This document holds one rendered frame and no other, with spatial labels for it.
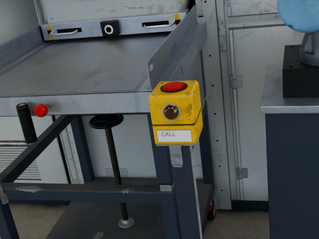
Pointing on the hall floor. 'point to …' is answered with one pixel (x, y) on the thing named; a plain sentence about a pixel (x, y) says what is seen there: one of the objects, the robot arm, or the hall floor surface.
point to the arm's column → (293, 175)
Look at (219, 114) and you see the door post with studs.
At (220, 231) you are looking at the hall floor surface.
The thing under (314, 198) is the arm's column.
